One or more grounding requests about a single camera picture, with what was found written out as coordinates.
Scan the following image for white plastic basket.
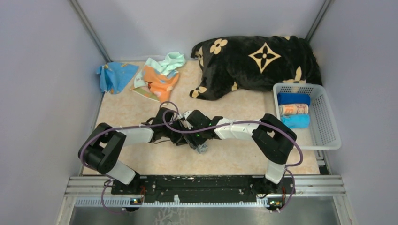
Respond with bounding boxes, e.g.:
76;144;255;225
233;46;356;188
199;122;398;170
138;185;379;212
273;83;342;150

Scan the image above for mint green towel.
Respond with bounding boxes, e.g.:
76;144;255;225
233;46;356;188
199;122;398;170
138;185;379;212
145;52;186;78

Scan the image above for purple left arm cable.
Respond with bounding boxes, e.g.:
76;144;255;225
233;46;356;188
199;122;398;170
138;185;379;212
79;101;181;214

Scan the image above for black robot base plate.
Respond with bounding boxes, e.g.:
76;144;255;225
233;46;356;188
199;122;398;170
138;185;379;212
111;175;296;206

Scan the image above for dark blue rolled towel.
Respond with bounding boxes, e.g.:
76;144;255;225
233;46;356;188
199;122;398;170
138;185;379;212
276;92;311;106

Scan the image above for cyan rolled towel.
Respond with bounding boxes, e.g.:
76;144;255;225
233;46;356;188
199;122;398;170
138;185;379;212
280;114;310;128

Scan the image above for black beige flower blanket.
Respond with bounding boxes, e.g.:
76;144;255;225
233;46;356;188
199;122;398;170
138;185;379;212
189;36;322;101

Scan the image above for light blue crumpled cloth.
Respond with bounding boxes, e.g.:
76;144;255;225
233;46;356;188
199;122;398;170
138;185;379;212
95;62;139;94

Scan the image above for beige orange rolled towel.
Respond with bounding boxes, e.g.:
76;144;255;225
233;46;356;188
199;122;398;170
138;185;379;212
278;104;309;115

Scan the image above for orange polka dot towel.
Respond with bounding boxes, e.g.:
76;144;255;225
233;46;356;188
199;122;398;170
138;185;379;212
130;65;179;103

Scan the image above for blue white patterned towel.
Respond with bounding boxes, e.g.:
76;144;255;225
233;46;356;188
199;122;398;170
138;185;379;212
195;143;208;154

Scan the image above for aluminium rail frame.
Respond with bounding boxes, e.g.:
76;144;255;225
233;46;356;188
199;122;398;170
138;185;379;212
65;175;346;208

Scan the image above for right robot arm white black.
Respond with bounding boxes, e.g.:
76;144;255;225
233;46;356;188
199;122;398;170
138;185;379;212
181;110;297;193

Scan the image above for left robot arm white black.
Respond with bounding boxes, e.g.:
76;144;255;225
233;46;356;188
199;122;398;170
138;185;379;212
78;107;187;194

